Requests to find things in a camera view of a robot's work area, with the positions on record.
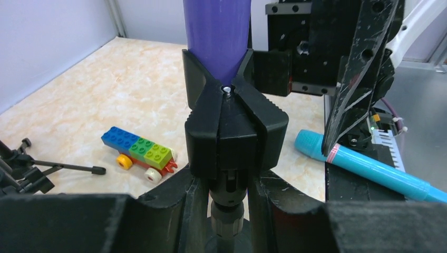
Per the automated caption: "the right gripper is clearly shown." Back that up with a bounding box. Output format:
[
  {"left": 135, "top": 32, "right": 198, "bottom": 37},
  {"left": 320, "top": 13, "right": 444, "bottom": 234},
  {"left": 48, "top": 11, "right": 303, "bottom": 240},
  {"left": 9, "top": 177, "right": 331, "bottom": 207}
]
[{"left": 253, "top": 1, "right": 398, "bottom": 156}]

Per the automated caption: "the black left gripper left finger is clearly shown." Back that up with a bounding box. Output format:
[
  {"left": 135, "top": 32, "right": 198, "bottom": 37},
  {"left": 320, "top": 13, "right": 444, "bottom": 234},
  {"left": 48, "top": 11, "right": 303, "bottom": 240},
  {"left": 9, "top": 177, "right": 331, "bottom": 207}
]
[{"left": 1, "top": 167, "right": 209, "bottom": 252}]

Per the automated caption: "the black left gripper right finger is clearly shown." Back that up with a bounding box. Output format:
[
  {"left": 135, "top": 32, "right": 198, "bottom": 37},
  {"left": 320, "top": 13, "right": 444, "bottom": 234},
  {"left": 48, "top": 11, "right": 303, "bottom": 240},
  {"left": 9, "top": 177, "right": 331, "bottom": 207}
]
[{"left": 248, "top": 171, "right": 446, "bottom": 252}]

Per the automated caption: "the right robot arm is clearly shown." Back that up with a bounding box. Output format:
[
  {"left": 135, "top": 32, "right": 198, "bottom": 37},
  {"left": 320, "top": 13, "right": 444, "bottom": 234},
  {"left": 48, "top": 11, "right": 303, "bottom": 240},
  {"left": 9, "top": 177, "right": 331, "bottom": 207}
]
[{"left": 252, "top": 1, "right": 446, "bottom": 154}]

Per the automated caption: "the purple microphone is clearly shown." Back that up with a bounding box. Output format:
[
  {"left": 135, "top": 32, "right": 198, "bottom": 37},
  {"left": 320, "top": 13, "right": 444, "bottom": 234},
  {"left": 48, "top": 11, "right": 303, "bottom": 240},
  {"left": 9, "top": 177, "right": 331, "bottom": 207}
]
[{"left": 183, "top": 0, "right": 251, "bottom": 86}]

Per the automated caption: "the toy brick car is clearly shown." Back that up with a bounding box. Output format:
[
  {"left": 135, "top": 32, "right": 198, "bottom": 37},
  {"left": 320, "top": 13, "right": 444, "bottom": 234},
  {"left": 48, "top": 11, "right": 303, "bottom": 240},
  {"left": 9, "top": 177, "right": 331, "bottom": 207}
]
[{"left": 101, "top": 126, "right": 178, "bottom": 184}]

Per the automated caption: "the black tripod stand with clip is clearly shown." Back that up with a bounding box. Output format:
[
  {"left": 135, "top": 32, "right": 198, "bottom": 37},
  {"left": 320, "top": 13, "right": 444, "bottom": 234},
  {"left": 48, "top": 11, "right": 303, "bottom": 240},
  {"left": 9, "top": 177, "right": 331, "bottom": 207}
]
[{"left": 1, "top": 138, "right": 106, "bottom": 197}]

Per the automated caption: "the black round-base mic stand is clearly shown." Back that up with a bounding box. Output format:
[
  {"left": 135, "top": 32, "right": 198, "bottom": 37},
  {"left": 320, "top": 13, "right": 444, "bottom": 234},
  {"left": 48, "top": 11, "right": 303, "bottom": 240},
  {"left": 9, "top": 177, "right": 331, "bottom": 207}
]
[{"left": 182, "top": 50, "right": 289, "bottom": 252}]

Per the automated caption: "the teal microphone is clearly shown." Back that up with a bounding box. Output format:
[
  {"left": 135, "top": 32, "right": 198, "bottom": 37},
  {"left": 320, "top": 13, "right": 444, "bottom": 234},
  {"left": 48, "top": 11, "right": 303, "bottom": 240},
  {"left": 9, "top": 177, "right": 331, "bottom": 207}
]
[{"left": 294, "top": 130, "right": 446, "bottom": 203}]

